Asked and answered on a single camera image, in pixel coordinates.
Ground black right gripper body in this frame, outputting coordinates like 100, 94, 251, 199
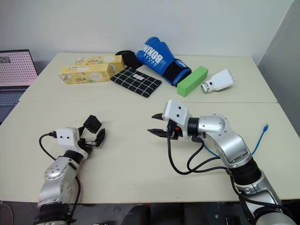
165, 120, 183, 141

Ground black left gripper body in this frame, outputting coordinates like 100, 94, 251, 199
78, 137, 98, 153

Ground small black box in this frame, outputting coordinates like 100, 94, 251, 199
83, 114, 103, 134

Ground blue Ethernet cable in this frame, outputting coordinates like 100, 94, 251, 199
202, 124, 270, 158

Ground long yellow food box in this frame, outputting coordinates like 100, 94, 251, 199
58, 63, 116, 85
75, 55, 125, 74

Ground black white-grid fabric pouch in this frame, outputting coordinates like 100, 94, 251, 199
110, 66, 163, 98

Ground green rectangular block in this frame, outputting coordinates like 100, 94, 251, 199
177, 66, 209, 98

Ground blue boxing glove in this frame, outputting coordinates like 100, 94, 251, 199
135, 36, 192, 88

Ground black round fabric item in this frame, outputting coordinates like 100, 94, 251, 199
114, 50, 143, 69

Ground white robot hand part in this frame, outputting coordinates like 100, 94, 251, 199
201, 68, 236, 94

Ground grey laptop with pink screen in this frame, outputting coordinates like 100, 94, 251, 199
0, 49, 39, 125

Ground dark rounded shape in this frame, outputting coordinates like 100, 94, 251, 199
0, 201, 15, 225

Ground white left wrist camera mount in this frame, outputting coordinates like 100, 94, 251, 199
57, 127, 89, 157

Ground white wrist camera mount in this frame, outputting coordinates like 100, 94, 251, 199
163, 99, 193, 139
57, 127, 89, 157

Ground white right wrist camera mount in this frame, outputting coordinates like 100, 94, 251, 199
163, 99, 193, 139

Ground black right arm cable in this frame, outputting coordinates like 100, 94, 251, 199
166, 135, 230, 175

